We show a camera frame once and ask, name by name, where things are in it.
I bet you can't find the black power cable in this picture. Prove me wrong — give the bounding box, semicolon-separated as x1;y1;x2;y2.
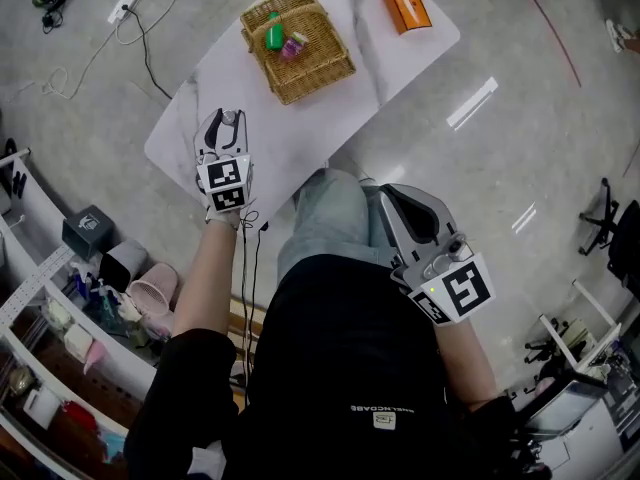
122;7;174;101

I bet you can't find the black office chair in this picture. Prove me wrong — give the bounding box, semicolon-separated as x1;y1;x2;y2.
578;177;640;285

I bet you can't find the person's left leg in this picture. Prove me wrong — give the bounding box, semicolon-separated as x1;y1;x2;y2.
276;167;372;275

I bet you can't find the woven wicker basket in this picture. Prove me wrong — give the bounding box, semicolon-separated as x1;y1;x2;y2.
239;0;358;107

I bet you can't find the white cable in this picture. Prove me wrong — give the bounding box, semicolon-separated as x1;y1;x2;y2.
42;0;189;101

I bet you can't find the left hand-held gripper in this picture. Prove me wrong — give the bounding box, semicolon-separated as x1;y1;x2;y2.
193;107;257;215

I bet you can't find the person's leg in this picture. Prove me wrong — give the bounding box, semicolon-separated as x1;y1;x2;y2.
364;185;402;265
276;167;372;275

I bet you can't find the orange tissue box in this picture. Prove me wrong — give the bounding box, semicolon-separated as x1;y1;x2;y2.
382;0;433;37

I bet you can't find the pink plastic basket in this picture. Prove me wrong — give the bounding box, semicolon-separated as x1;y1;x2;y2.
127;262;180;317

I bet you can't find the person's right forearm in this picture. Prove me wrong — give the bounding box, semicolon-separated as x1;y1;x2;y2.
432;317;502;412

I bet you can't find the person's left hand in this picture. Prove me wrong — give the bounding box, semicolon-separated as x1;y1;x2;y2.
203;186;258;230

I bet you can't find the person's right leg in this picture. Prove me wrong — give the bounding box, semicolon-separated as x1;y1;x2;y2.
364;185;402;265

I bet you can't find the person's left forearm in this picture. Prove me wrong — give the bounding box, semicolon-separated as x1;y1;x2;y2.
169;220;241;340

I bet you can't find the person's black shirt torso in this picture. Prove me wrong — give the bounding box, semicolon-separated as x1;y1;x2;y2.
122;253;522;480

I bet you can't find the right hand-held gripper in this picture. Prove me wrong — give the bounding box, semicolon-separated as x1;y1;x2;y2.
371;183;498;327

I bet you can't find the green small bottle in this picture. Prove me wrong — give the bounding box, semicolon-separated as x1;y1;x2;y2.
264;11;286;52

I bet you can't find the black cardboard box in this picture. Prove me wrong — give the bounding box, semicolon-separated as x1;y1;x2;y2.
61;204;114;262

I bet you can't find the pink small bottle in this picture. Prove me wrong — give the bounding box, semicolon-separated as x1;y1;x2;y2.
279;31;310;65

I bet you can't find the white metal shelf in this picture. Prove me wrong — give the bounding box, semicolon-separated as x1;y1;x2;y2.
0;147;157;480

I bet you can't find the cluttered white desk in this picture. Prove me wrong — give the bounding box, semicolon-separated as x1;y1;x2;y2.
539;280;624;375

